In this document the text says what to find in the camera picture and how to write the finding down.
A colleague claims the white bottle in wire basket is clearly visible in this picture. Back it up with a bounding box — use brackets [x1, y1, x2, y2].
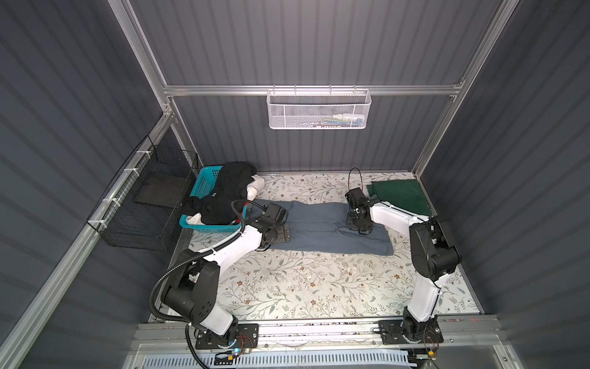
[333, 113, 366, 125]

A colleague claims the aluminium front rail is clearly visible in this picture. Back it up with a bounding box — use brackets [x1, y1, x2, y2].
[130, 315, 506, 354]

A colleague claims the grey-blue t-shirt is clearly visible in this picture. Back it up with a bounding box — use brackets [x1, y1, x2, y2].
[270, 201, 393, 256]

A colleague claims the folded dark green t-shirt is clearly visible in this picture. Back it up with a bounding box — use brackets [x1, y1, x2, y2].
[367, 179, 433, 216]

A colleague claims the white garment in basket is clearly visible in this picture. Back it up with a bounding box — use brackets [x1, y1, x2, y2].
[182, 175, 264, 225]

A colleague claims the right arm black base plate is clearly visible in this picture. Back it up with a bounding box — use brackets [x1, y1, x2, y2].
[373, 317, 444, 346]

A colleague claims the teal plastic laundry basket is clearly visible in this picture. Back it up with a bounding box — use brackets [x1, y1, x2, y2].
[179, 165, 241, 234]

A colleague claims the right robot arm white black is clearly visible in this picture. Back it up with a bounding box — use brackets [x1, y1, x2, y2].
[345, 188, 462, 345]

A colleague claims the white slotted cable duct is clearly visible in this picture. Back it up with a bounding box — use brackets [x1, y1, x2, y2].
[140, 349, 411, 369]

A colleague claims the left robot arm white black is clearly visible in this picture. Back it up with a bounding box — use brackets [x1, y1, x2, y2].
[148, 200, 290, 347]

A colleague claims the black wire side basket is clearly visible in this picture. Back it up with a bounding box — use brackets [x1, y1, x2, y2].
[87, 137, 201, 252]

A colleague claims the black t-shirt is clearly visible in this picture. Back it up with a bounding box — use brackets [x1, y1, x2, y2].
[181, 161, 258, 228]

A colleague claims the floral table cloth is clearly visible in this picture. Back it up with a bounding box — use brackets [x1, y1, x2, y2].
[217, 173, 483, 321]

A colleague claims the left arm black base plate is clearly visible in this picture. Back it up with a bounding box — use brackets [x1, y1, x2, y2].
[195, 323, 260, 350]

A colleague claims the white wire wall basket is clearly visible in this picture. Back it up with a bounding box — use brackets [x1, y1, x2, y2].
[266, 88, 372, 130]

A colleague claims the black corrugated cable hose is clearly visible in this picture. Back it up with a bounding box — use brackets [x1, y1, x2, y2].
[148, 199, 268, 369]

